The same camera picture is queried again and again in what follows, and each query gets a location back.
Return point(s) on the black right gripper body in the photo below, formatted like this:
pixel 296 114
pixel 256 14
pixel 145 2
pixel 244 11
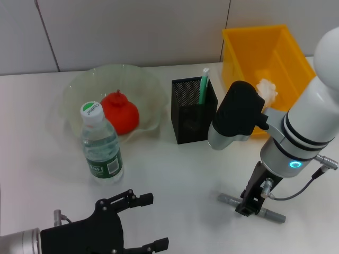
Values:
pixel 258 185

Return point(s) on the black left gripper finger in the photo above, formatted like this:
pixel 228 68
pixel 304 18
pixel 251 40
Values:
pixel 140 199
pixel 156 243

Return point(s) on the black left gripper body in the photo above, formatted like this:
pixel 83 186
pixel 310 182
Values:
pixel 84 235

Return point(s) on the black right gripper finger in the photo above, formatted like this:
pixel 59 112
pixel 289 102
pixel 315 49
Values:
pixel 258 206
pixel 245 210

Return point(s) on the grey marker pen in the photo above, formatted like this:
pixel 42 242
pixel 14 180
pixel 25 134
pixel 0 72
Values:
pixel 275 215

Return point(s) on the clear green-label water bottle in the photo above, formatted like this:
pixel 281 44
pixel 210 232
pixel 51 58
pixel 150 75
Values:
pixel 102 148

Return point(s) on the orange fruit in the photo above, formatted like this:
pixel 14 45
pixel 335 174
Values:
pixel 124 116

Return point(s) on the white paper ball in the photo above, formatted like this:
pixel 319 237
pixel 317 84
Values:
pixel 267 88

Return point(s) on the green utility knife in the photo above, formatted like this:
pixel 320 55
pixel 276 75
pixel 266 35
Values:
pixel 203 87

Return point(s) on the black mesh pen holder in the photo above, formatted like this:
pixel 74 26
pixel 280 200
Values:
pixel 193 127

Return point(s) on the pale green glass fruit bowl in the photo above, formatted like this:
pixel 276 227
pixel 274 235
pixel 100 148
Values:
pixel 148 100

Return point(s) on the left metal connector plug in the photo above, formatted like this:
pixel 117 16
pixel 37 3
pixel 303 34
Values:
pixel 57 217

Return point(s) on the yellow plastic bin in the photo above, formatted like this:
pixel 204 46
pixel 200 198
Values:
pixel 238 66

